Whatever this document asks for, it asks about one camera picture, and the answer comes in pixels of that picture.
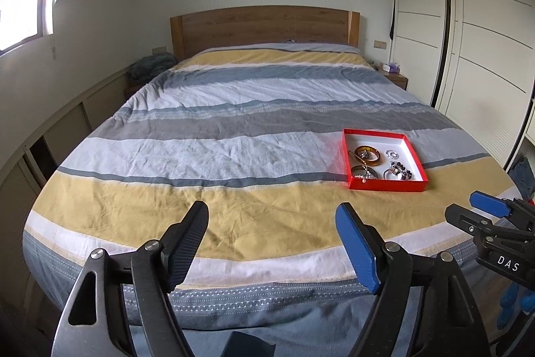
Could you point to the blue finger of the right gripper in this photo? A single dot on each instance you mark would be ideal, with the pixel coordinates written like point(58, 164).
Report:
point(489, 204)

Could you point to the dark brown bangle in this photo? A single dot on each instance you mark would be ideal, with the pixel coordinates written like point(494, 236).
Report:
point(361, 171)

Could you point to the white wardrobe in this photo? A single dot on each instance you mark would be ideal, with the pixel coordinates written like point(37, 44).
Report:
point(473, 60)

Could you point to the wall outlet plate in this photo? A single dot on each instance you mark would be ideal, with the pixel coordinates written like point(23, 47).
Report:
point(380, 44)

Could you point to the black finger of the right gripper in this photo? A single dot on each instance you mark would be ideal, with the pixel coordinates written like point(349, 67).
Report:
point(469, 222)

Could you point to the amber resin bangle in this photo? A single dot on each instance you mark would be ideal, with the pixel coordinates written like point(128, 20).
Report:
point(376, 160)

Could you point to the silver metal bangle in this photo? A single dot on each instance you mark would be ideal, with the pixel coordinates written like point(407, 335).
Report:
point(393, 174)

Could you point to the striped duvet cover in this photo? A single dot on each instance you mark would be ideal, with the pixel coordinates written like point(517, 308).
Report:
point(256, 133)

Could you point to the dark folded clothes pile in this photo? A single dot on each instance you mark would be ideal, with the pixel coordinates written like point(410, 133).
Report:
point(149, 67)

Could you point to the red jewelry box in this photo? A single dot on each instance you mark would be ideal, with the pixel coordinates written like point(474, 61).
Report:
point(396, 151)

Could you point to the low wall cabinet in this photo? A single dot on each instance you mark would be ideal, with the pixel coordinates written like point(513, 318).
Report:
point(27, 171)

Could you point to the right wooden nightstand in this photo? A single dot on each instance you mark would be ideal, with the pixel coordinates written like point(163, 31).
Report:
point(396, 78)

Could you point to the left wooden nightstand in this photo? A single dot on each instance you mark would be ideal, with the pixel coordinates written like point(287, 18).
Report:
point(131, 90)

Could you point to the wooden nightstand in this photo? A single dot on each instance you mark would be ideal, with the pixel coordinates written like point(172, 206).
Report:
point(396, 78)
point(131, 90)

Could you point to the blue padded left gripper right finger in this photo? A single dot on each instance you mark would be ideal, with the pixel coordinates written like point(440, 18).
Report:
point(447, 322)

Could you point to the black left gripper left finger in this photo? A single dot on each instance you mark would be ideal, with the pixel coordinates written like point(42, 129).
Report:
point(94, 321)

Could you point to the silver pendant charm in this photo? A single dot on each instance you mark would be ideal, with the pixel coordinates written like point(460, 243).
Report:
point(366, 154)

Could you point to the wooden headboard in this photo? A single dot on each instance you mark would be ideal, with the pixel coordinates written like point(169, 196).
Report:
point(196, 32)

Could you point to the purple tissue box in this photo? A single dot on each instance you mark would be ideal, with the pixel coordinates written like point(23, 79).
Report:
point(392, 68)

